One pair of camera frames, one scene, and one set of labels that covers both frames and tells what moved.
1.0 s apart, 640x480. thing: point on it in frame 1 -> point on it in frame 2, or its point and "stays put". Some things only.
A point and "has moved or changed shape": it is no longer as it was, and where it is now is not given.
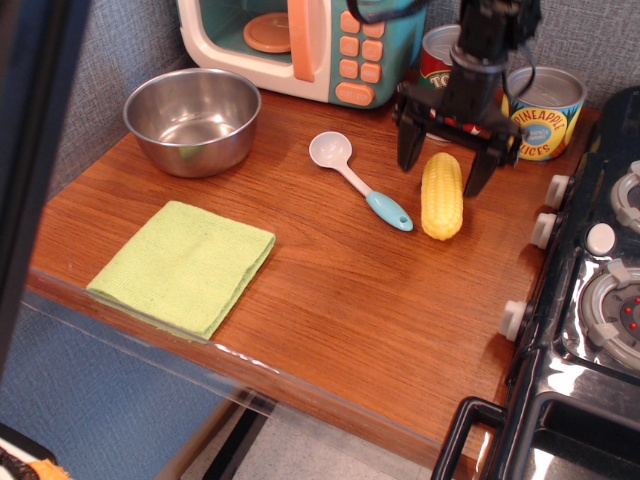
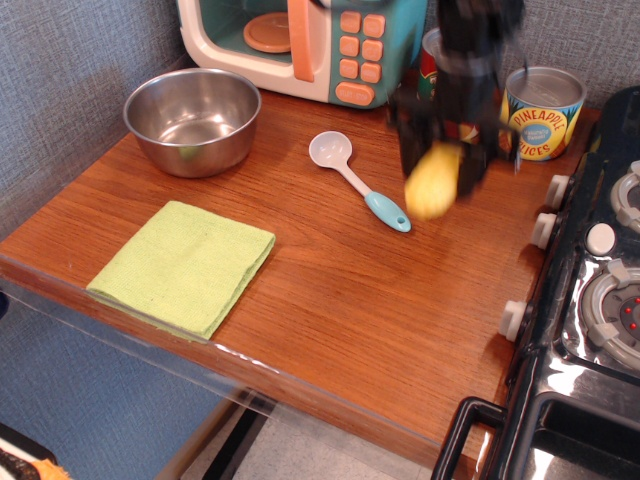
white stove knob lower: [511, 319] stays put
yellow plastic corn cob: [441, 196] has moved or changed shape
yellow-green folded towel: [186, 268] stays put
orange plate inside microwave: [269, 33] stays put
